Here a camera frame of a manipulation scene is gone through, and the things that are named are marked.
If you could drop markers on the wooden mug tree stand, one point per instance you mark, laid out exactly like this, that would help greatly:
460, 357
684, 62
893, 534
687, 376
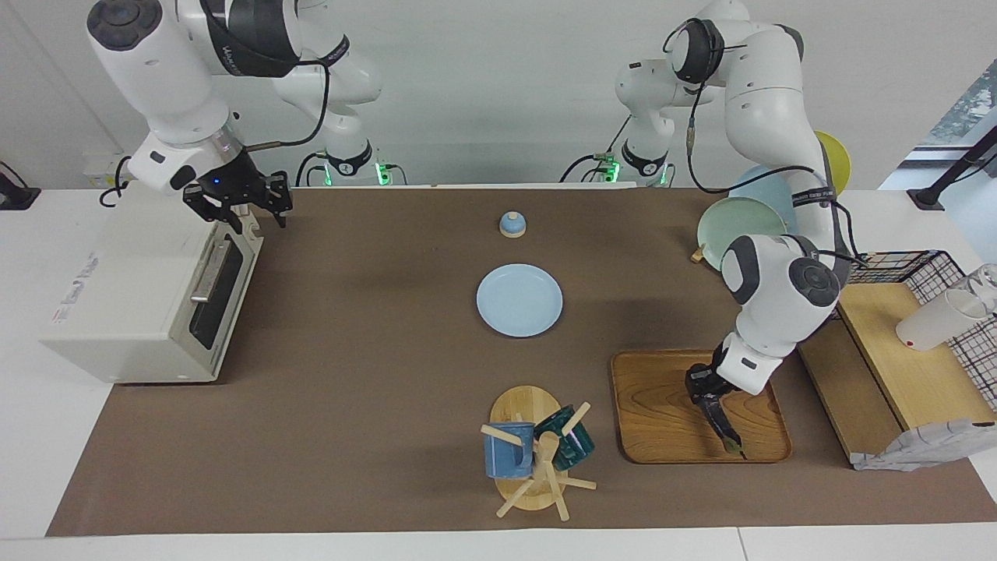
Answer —
523, 405

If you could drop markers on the clear glass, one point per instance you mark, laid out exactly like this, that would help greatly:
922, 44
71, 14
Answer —
988, 279

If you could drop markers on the grey marbled cloth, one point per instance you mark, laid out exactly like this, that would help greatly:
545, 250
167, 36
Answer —
919, 448

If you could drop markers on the window with grey frame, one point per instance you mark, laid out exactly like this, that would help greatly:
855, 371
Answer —
974, 109

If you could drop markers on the pale green plate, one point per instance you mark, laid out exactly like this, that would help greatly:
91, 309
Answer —
732, 226

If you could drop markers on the white cup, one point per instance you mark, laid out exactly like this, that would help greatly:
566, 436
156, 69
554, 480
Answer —
935, 323

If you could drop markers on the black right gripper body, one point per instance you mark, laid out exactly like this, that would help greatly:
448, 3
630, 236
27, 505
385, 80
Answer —
226, 183

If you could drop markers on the silver oven knob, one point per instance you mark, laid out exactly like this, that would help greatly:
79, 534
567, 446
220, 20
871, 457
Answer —
251, 228

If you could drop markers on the yellow plate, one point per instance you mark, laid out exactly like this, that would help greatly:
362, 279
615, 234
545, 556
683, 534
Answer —
837, 156

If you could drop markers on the dark green mug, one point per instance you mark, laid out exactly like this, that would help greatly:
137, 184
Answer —
576, 452

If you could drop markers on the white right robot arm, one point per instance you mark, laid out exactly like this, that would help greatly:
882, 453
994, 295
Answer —
156, 62

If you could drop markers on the wooden serving tray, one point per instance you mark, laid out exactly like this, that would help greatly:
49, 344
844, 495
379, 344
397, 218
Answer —
662, 413

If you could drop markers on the white toaster oven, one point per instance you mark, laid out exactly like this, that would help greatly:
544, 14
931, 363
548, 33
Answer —
117, 273

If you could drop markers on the blue mug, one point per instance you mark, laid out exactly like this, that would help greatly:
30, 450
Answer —
506, 460

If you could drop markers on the small light blue plate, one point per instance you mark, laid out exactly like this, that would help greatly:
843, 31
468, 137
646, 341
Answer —
518, 300

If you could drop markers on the white power outlet box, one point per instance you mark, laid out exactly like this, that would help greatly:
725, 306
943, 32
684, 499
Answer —
97, 167

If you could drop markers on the dark purple eggplant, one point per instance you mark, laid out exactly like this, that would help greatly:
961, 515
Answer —
726, 432

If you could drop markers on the large light blue plate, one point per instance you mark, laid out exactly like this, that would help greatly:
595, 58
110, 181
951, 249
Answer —
759, 187

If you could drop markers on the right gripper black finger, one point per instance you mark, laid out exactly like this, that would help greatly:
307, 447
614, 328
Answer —
214, 214
279, 199

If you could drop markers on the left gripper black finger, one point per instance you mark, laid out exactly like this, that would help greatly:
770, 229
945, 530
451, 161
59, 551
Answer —
728, 401
697, 393

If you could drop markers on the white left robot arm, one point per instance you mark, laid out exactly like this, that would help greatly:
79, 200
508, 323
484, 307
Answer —
763, 93

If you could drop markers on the black table clamp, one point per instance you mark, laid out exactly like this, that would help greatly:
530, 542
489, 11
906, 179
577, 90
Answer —
15, 199

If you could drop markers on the small blue dome lid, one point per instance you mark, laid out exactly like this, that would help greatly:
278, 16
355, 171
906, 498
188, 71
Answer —
512, 227

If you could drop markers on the brown table mat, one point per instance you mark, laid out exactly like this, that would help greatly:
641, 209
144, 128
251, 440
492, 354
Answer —
389, 389

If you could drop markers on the toaster oven glass door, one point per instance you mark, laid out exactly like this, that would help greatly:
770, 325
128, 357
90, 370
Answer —
222, 304

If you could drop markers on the wooden plate rack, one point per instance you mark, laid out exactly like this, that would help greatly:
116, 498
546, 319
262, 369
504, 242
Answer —
697, 254

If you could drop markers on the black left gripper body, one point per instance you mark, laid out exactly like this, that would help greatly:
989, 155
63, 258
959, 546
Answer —
713, 378

